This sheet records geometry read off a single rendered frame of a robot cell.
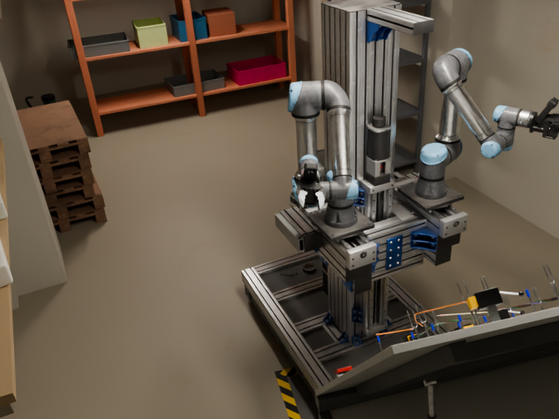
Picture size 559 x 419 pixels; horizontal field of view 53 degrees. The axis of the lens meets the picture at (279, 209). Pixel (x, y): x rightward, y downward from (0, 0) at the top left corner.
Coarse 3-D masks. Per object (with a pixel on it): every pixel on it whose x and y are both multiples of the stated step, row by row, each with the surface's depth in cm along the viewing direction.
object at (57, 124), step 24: (24, 120) 499; (48, 120) 495; (72, 120) 492; (48, 144) 448; (72, 144) 452; (48, 168) 451; (72, 168) 467; (48, 192) 458; (72, 192) 486; (96, 192) 483; (72, 216) 480; (96, 216) 485
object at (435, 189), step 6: (420, 180) 262; (426, 180) 259; (432, 180) 258; (438, 180) 258; (444, 180) 262; (420, 186) 262; (426, 186) 260; (432, 186) 259; (438, 186) 259; (444, 186) 261; (414, 192) 268; (420, 192) 262; (426, 192) 261; (432, 192) 260; (438, 192) 260; (444, 192) 261; (426, 198) 261; (432, 198) 261; (438, 198) 261
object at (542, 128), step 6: (534, 114) 231; (552, 114) 230; (558, 114) 229; (534, 120) 232; (546, 120) 228; (552, 120) 226; (558, 120) 226; (528, 126) 234; (534, 126) 234; (540, 126) 233; (546, 126) 228; (552, 126) 227; (546, 132) 230; (552, 132) 229; (558, 132) 230; (552, 138) 229
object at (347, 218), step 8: (328, 208) 246; (336, 208) 242; (344, 208) 242; (352, 208) 245; (328, 216) 246; (336, 216) 244; (344, 216) 243; (352, 216) 245; (328, 224) 247; (336, 224) 244; (344, 224) 244; (352, 224) 246
